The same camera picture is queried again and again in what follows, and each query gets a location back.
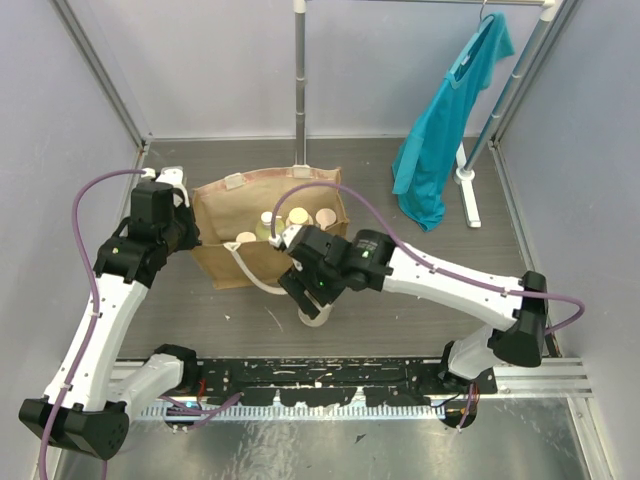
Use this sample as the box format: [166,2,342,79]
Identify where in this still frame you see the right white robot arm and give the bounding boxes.
[269,225,547,394]

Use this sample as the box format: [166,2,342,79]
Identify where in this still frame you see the green pump dispenser bottle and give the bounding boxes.
[315,208,337,231]

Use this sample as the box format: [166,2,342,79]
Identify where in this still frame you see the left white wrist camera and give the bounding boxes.
[140,166,190,207]

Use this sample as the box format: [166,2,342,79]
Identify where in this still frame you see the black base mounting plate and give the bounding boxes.
[164,357,499,431]

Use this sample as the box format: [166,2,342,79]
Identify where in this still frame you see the cream short bottle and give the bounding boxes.
[298,305,333,328]

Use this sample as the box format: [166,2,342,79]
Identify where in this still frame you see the green bottle white cap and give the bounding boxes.
[255,211,286,241]

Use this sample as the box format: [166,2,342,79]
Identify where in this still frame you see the metal clothes rack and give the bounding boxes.
[293,0,562,228]

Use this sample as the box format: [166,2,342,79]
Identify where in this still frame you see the teal t-shirt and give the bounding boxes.
[392,12,515,232]

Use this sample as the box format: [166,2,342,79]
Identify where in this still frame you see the tan canvas tote bag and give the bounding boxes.
[191,166,349,290]

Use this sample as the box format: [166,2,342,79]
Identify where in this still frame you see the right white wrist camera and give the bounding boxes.
[268,225,303,251]

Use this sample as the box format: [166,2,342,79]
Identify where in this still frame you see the olive green bottle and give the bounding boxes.
[235,231,257,244]

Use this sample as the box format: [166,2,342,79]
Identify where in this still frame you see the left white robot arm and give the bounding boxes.
[19,168,200,460]

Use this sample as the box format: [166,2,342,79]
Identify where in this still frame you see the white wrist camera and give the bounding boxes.
[268,225,303,251]
[140,166,190,207]

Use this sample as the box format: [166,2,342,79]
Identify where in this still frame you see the cream labelled tall bottle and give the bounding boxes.
[286,207,314,226]

